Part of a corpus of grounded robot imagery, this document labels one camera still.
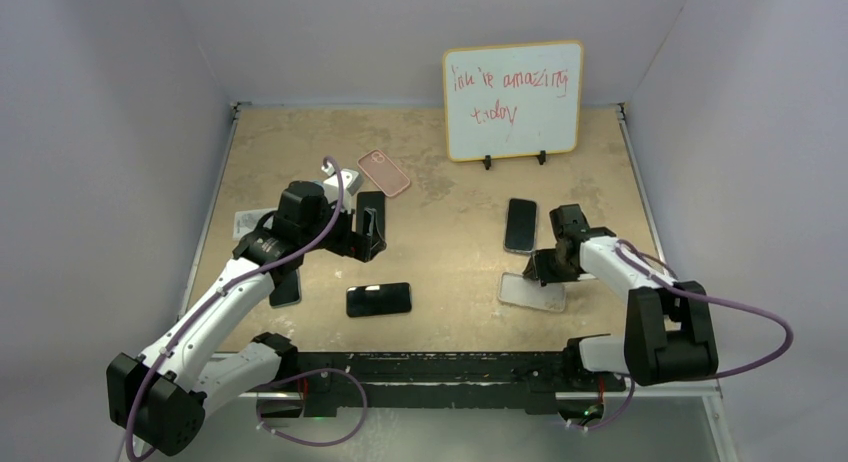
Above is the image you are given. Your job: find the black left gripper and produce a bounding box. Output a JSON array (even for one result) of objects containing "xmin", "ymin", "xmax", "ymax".
[{"xmin": 301, "ymin": 194, "xmax": 384, "ymax": 262}]

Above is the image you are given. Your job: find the black smartphone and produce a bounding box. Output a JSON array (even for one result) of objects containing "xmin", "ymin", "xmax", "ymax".
[
  {"xmin": 503, "ymin": 198, "xmax": 538, "ymax": 254},
  {"xmin": 356, "ymin": 191, "xmax": 386, "ymax": 237}
]

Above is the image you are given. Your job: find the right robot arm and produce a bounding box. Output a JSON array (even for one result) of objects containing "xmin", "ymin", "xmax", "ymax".
[{"xmin": 523, "ymin": 204, "xmax": 719, "ymax": 389}]

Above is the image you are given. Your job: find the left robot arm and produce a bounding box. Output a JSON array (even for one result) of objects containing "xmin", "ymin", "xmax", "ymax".
[{"xmin": 106, "ymin": 173, "xmax": 386, "ymax": 461}]

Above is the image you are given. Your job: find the black phone lying centre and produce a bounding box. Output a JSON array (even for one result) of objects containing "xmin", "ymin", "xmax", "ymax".
[{"xmin": 346, "ymin": 282, "xmax": 412, "ymax": 318}]

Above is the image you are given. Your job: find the pink phone case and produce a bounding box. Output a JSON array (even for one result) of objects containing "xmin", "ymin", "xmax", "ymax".
[{"xmin": 357, "ymin": 149, "xmax": 411, "ymax": 198}]

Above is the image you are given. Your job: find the green-edged phone at left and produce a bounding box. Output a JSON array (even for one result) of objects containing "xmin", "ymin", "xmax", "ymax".
[{"xmin": 269, "ymin": 270, "xmax": 302, "ymax": 309}]

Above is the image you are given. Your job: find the white printed card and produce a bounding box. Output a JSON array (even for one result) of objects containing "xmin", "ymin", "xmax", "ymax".
[{"xmin": 232, "ymin": 208, "xmax": 274, "ymax": 241}]

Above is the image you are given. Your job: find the whiteboard with red writing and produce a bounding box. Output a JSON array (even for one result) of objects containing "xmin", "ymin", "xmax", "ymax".
[{"xmin": 442, "ymin": 40, "xmax": 585, "ymax": 162}]

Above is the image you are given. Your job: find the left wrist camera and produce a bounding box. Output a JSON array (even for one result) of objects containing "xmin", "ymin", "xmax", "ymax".
[{"xmin": 321, "ymin": 166, "xmax": 364, "ymax": 202}]

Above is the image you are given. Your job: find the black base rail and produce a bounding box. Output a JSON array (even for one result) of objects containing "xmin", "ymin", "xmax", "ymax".
[{"xmin": 233, "ymin": 331, "xmax": 629, "ymax": 421}]

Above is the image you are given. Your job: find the aluminium frame rail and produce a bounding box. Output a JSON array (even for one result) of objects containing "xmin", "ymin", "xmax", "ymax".
[{"xmin": 117, "ymin": 389, "xmax": 740, "ymax": 462}]

